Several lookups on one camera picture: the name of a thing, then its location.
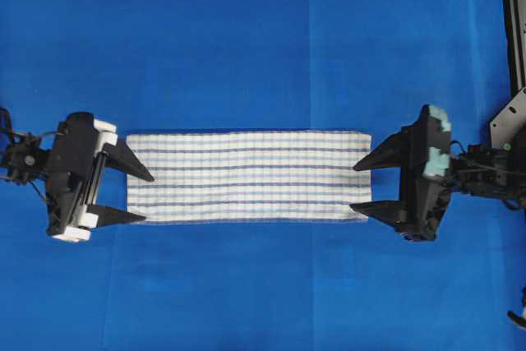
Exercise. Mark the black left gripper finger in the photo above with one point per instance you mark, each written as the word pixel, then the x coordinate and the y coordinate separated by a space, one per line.
pixel 121 158
pixel 108 216

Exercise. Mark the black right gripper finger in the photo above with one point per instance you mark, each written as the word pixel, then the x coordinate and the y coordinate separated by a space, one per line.
pixel 392 213
pixel 393 152

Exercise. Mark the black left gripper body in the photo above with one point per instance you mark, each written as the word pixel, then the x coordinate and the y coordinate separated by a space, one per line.
pixel 72 171

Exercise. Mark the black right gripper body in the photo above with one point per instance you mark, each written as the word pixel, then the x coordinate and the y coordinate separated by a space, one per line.
pixel 424 163

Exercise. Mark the blue white striped towel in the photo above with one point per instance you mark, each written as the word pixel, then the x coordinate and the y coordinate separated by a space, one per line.
pixel 250 177

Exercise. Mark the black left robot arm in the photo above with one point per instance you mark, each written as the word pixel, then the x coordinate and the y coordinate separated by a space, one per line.
pixel 24 159

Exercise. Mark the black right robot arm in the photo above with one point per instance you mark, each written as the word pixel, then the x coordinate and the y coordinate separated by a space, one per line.
pixel 489 172

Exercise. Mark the blue table cloth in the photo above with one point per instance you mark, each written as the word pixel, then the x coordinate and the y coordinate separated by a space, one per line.
pixel 170 65

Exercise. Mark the black metal frame rail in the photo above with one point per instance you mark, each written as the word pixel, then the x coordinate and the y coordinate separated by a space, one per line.
pixel 511 118

